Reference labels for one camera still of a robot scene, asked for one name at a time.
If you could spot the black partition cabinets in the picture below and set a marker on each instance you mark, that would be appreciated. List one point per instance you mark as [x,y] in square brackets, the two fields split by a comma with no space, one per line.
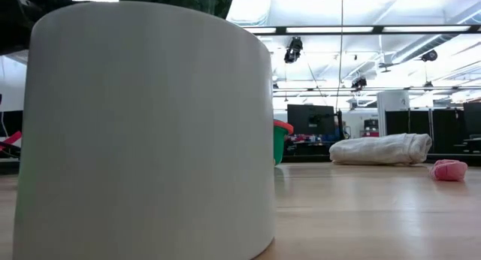
[443,128]

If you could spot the black computer monitor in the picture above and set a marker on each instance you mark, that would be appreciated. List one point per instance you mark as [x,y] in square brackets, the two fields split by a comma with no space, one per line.
[310,119]

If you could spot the cluttered workbench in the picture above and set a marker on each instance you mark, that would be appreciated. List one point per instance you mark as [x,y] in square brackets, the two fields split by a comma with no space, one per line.
[300,139]

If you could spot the white round plant pot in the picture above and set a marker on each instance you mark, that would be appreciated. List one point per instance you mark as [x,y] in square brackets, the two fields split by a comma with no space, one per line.
[143,139]

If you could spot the teal basket orange rim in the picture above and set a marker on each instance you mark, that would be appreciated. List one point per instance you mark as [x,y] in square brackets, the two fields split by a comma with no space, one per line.
[280,143]

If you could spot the black overhead camera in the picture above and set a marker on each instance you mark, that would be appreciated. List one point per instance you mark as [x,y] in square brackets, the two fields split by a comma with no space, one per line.
[293,49]

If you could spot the black ceiling device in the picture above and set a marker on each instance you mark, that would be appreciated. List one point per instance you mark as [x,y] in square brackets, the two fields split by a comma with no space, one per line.
[359,83]

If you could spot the pink toy fruit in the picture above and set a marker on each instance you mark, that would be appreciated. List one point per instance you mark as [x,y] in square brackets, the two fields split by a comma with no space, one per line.
[449,170]

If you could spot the white folded cloth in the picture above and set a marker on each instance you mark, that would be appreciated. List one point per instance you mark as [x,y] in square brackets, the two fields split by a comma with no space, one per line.
[379,149]

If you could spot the red box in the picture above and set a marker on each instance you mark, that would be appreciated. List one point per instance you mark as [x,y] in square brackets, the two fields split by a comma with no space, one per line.
[371,130]

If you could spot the black rig crossbar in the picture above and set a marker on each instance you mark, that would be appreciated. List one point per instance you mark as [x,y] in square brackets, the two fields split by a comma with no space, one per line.
[330,31]

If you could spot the white pillar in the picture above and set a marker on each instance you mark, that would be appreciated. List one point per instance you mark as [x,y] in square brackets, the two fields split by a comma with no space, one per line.
[392,113]

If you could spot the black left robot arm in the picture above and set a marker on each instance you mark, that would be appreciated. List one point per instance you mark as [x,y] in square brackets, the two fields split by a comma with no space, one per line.
[11,19]

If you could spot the dark monitor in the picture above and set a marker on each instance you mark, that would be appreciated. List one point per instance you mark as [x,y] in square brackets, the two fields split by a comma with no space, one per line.
[472,119]

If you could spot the red and black object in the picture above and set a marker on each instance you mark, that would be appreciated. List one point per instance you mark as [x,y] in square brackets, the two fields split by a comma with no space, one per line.
[11,139]

